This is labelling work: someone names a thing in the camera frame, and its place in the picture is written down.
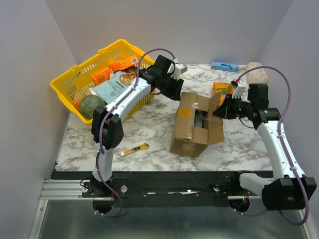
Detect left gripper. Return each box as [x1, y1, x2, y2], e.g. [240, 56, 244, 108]
[159, 73, 184, 102]

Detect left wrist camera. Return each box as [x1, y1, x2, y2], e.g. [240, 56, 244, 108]
[171, 63, 188, 80]

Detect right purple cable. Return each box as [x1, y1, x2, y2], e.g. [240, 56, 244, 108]
[233, 66, 310, 226]

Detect green melon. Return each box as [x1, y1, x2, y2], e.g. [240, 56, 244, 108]
[78, 95, 106, 120]

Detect brown cardboard express box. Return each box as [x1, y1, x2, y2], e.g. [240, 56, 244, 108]
[170, 92, 224, 158]

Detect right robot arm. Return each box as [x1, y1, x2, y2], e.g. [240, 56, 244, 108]
[213, 84, 317, 211]

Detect light blue chips bag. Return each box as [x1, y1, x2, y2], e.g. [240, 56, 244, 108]
[92, 71, 136, 104]

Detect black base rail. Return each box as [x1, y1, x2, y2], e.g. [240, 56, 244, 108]
[51, 171, 257, 212]

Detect orange candy box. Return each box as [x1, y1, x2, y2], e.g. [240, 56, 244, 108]
[92, 68, 113, 86]

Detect purple cable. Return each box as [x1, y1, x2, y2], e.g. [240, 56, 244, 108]
[233, 66, 310, 226]
[94, 48, 179, 218]

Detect yellow plastic basket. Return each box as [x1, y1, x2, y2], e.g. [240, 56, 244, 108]
[50, 39, 144, 125]

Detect beige paper bag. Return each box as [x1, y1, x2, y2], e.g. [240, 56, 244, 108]
[244, 62, 268, 84]

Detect orange barcode box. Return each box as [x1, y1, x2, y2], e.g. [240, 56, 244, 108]
[110, 55, 138, 71]

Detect yellow utility knife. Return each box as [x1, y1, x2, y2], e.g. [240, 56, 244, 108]
[121, 143, 150, 157]

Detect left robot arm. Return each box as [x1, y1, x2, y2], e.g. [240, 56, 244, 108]
[91, 55, 187, 197]

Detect blue box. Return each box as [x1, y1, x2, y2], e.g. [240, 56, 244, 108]
[211, 61, 239, 72]

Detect aluminium frame rail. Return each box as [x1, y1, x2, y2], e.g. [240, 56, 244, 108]
[40, 179, 88, 200]

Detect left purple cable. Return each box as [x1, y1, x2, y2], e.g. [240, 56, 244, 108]
[94, 48, 179, 218]

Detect orange snack bag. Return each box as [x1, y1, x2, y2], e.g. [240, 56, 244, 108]
[212, 82, 235, 105]

